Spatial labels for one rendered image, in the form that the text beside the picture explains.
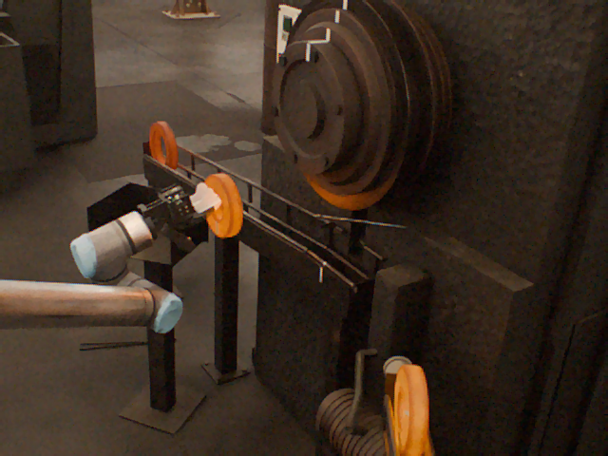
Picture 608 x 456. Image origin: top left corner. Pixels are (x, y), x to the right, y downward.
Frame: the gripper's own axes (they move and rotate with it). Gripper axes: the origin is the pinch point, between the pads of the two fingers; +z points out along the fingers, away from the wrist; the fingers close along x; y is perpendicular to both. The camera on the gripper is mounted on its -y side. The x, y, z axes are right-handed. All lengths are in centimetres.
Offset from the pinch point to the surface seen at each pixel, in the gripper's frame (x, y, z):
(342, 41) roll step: -26, 36, 25
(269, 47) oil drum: 241, -66, 145
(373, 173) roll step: -37.3, 12.2, 20.1
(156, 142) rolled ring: 95, -24, 16
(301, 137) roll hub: -19.0, 16.8, 15.1
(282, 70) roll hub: -11.1, 29.3, 18.0
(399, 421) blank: -69, -17, -4
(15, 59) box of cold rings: 217, -14, -2
